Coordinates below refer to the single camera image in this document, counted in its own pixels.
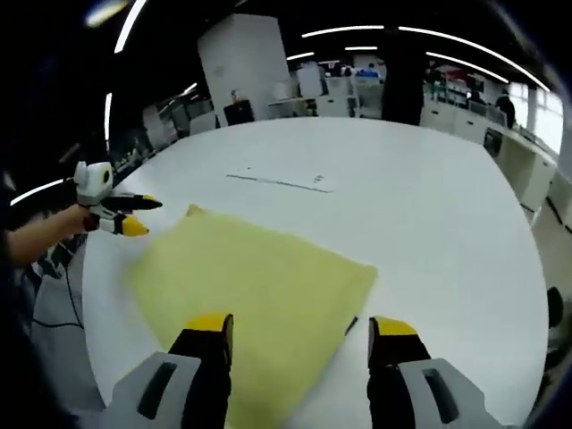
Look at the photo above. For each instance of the grey shelving rack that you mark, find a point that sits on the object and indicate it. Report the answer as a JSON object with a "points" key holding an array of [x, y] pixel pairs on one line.
{"points": [[179, 120]]}

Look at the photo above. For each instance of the person's dark clothing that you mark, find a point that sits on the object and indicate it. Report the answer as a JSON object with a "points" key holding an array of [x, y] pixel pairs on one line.
{"points": [[13, 313]]}

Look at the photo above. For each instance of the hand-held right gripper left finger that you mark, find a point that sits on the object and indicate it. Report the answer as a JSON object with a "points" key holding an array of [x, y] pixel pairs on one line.
{"points": [[201, 371]]}

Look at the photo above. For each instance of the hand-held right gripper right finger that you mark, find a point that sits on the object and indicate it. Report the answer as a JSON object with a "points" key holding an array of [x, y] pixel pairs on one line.
{"points": [[393, 384]]}

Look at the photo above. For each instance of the white workbench row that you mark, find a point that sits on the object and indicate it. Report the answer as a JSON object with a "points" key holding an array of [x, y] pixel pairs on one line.
{"points": [[527, 170]]}

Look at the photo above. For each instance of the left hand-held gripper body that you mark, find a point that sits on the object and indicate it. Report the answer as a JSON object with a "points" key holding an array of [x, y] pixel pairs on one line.
{"points": [[94, 185]]}

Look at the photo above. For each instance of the black chair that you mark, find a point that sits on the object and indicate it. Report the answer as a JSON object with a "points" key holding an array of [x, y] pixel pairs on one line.
{"points": [[556, 308]]}

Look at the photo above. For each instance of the dark tall column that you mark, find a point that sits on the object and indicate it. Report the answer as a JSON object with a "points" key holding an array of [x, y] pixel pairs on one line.
{"points": [[402, 80]]}

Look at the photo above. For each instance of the person's left hand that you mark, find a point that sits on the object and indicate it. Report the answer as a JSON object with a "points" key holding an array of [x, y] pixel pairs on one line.
{"points": [[77, 221]]}

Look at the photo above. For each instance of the large white pillar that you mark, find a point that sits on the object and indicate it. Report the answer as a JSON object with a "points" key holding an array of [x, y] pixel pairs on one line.
{"points": [[246, 67]]}

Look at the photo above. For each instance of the yellow grey blue garment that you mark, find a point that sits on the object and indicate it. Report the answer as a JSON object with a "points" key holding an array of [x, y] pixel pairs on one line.
{"points": [[250, 277]]}

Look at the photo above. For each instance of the black cabinet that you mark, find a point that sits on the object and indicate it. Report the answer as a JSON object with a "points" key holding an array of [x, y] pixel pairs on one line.
{"points": [[239, 114]]}

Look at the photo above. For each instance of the white cabinet row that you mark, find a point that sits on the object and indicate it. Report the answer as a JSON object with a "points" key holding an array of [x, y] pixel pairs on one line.
{"points": [[451, 120]]}

